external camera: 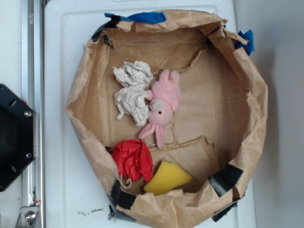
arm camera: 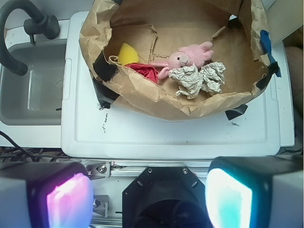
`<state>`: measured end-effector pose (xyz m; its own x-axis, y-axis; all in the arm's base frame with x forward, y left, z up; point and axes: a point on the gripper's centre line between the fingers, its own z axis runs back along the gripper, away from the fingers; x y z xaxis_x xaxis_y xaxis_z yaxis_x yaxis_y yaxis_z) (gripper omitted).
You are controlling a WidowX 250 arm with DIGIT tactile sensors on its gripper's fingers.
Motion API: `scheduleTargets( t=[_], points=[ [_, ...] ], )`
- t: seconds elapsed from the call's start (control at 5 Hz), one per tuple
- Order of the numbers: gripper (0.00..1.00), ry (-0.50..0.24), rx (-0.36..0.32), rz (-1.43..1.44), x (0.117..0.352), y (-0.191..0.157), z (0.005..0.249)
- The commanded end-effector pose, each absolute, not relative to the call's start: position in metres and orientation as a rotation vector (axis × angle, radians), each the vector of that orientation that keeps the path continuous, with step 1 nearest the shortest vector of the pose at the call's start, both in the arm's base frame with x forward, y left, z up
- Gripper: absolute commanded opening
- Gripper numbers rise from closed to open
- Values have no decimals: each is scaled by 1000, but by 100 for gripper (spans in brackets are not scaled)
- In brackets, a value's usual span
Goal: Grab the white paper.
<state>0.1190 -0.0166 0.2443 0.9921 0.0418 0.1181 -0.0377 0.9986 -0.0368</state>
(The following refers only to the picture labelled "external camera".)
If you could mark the white paper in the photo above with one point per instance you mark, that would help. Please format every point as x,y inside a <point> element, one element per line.
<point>134,77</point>

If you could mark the crumpled red paper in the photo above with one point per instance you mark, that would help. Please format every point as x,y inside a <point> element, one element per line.
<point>133,160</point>

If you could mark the pink plush bunny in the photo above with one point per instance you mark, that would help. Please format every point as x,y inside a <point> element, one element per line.
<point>164,97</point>

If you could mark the yellow sponge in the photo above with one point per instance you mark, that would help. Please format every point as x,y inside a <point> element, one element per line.
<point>167,177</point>

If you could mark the brown paper bag bin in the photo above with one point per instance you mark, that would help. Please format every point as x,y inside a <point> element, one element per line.
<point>217,135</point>

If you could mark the white plastic tray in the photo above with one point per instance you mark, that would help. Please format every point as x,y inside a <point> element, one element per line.
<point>74,198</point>

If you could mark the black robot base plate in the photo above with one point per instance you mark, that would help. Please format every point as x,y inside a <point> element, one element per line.
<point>17,131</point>

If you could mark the aluminium extrusion rail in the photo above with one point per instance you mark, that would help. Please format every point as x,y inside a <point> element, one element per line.
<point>32,58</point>

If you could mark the metal corner bracket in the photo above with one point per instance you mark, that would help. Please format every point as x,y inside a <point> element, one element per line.
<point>29,217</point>

